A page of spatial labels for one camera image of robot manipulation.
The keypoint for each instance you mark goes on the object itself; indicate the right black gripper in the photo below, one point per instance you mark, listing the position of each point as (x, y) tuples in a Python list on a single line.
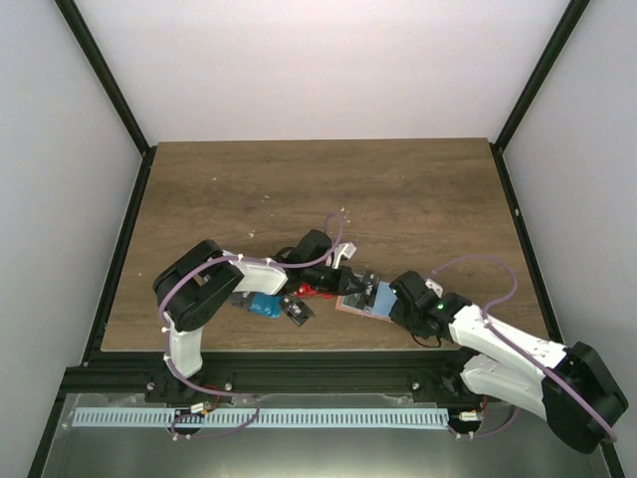
[(396, 315)]

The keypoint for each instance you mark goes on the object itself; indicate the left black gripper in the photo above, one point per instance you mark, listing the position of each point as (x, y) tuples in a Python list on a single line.
[(339, 287)]

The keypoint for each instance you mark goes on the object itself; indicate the pink leather card holder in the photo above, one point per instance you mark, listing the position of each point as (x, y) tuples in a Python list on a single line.
[(376, 305)]

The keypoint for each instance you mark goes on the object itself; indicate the black VIP card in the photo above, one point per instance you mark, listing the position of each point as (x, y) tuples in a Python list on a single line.
[(367, 299), (296, 309)]

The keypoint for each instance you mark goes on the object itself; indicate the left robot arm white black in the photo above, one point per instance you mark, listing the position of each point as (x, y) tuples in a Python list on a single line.
[(193, 289)]

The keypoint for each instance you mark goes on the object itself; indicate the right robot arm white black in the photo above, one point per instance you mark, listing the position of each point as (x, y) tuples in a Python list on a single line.
[(570, 388)]

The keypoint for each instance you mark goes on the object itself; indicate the red VIP card pile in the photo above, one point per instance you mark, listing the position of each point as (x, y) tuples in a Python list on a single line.
[(305, 291)]

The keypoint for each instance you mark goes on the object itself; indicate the blue card pile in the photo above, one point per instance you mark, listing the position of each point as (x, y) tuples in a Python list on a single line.
[(265, 305)]

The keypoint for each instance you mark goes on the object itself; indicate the black card pile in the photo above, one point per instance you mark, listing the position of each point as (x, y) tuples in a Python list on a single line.
[(242, 300)]

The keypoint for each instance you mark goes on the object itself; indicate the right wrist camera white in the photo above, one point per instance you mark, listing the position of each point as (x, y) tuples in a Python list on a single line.
[(434, 286)]

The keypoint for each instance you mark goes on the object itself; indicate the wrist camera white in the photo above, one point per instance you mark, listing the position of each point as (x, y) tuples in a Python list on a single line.
[(434, 286), (343, 252)]

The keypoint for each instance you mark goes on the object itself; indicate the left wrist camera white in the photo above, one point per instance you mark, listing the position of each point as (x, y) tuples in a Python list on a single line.
[(343, 252)]

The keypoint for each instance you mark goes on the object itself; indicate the light blue slotted cable duct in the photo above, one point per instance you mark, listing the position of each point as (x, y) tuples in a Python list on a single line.
[(399, 418)]

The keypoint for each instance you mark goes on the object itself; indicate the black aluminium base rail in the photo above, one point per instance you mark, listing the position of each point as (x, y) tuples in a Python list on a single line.
[(427, 375)]

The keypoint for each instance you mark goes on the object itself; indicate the right black frame post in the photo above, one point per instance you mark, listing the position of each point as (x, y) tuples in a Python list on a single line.
[(557, 41)]

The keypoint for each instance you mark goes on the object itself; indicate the black frame post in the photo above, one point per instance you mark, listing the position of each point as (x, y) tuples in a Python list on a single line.
[(557, 41), (85, 39)]

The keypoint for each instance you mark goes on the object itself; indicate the left black frame post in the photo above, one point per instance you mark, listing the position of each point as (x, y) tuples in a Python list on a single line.
[(85, 39)]

